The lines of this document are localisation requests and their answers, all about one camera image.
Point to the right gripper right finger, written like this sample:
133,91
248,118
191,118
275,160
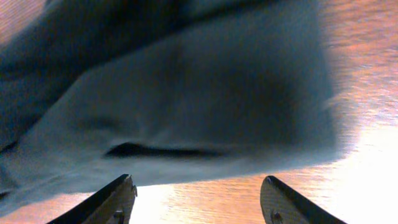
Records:
281,204

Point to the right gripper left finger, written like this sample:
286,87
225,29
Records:
110,205

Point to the dark green Nike t-shirt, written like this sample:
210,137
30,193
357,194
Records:
167,91

